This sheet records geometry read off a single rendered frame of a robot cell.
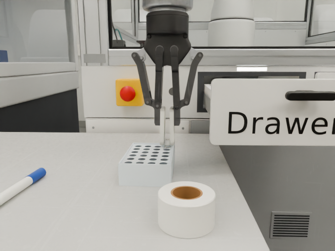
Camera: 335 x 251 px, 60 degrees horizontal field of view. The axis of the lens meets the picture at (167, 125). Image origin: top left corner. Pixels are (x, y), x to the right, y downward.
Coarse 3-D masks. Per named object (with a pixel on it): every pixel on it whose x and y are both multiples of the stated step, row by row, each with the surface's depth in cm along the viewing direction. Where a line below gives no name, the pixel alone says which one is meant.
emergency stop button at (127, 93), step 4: (124, 88) 74; (128, 88) 74; (132, 88) 74; (120, 92) 75; (124, 92) 74; (128, 92) 74; (132, 92) 74; (120, 96) 75; (124, 96) 74; (128, 96) 74; (132, 96) 74; (124, 100) 75; (128, 100) 75
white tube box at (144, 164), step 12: (132, 144) 56; (144, 144) 57; (156, 144) 57; (132, 156) 50; (144, 156) 52; (156, 156) 51; (168, 156) 50; (120, 168) 46; (132, 168) 46; (144, 168) 46; (156, 168) 46; (168, 168) 45; (120, 180) 46; (132, 180) 46; (144, 180) 46; (156, 180) 46; (168, 180) 46
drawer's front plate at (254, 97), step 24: (216, 96) 47; (240, 96) 47; (264, 96) 47; (216, 120) 48; (240, 120) 48; (264, 120) 48; (312, 120) 47; (216, 144) 49; (240, 144) 49; (264, 144) 49; (288, 144) 48; (312, 144) 48
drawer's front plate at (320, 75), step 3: (321, 72) 78; (324, 72) 78; (327, 72) 78; (330, 72) 78; (333, 72) 78; (315, 75) 78; (318, 75) 77; (321, 75) 77; (324, 75) 77; (327, 75) 77; (330, 75) 77; (333, 75) 77; (315, 78) 78; (318, 78) 77; (321, 78) 77; (324, 78) 77; (327, 78) 77; (330, 78) 77; (333, 78) 77
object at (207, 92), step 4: (204, 84) 82; (208, 84) 82; (204, 88) 81; (208, 88) 70; (204, 92) 80; (208, 92) 70; (204, 96) 78; (208, 96) 70; (204, 100) 78; (208, 100) 68; (204, 104) 78; (208, 104) 68; (208, 108) 67; (208, 112) 67
